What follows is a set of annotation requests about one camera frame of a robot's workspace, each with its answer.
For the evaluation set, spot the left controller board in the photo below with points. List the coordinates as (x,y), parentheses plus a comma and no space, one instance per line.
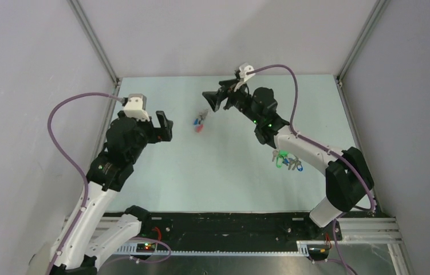
(146,247)

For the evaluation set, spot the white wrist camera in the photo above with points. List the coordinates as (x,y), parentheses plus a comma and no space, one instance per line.
(135,107)
(243,74)

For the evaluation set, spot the right aluminium frame post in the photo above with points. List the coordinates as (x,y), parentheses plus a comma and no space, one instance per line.
(370,23)

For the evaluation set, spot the slotted cable duct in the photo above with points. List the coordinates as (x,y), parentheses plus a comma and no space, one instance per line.
(131,249)

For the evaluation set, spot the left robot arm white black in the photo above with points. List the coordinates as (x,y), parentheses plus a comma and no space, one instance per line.
(75,252)

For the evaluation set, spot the right controller board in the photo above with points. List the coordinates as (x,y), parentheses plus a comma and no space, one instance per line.
(317,253)

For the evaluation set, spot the aluminium frame post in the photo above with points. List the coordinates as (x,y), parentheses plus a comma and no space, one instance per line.
(370,23)
(93,39)

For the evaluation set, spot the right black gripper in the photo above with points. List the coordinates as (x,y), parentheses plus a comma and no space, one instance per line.
(215,98)

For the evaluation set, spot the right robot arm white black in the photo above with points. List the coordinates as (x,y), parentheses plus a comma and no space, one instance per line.
(347,177)

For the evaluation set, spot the controller board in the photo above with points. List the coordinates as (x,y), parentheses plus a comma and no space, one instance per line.
(317,253)
(146,247)

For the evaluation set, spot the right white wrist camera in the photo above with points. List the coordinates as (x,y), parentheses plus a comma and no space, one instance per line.
(243,74)

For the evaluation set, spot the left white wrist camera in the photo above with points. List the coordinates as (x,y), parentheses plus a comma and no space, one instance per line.
(135,107)

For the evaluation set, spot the red keyring with keys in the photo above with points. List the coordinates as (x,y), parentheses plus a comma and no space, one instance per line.
(200,119)

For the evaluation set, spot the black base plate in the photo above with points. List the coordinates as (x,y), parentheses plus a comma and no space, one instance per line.
(236,232)

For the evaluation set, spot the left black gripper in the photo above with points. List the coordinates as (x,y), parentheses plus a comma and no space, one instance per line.
(164,134)

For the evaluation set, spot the left aluminium frame post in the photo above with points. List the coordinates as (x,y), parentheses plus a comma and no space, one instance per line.
(93,39)

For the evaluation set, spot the pile of removed keys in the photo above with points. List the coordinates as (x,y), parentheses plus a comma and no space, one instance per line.
(291,162)

